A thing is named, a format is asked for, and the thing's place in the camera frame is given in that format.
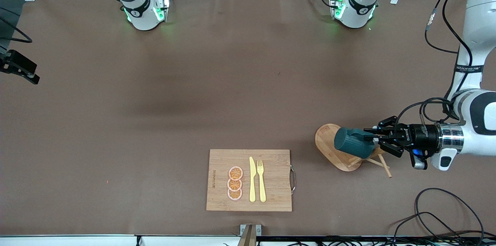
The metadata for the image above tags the yellow plastic fork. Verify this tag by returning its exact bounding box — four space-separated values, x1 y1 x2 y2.
257 160 267 203

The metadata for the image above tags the dark green ribbed cup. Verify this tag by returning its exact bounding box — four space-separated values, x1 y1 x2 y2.
334 127 376 160

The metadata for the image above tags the brown table cover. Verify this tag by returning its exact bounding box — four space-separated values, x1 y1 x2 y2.
0 0 496 237

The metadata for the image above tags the grey metal bracket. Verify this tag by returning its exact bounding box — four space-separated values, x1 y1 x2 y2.
237 224 262 246

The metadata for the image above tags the arm black wrist cable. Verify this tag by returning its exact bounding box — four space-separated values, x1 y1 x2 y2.
395 0 473 126
0 17 32 43

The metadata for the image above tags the wooden cup rack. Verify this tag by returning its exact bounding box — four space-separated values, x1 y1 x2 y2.
315 124 393 178

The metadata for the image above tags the bamboo cutting board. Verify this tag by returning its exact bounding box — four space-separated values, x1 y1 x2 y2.
206 149 296 212

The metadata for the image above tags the right arm black wrist cable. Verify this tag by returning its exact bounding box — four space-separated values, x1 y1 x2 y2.
0 17 32 43

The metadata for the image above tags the yellow plastic knife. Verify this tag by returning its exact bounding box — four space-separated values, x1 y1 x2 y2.
249 157 257 203

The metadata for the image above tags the looped black floor cable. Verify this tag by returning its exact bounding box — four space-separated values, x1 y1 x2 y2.
393 188 485 246

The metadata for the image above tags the black cable bundle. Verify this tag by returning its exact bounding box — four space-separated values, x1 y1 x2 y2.
258 234 496 246

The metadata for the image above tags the left arm black wrist cable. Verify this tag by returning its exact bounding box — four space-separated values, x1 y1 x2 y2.
395 0 473 126

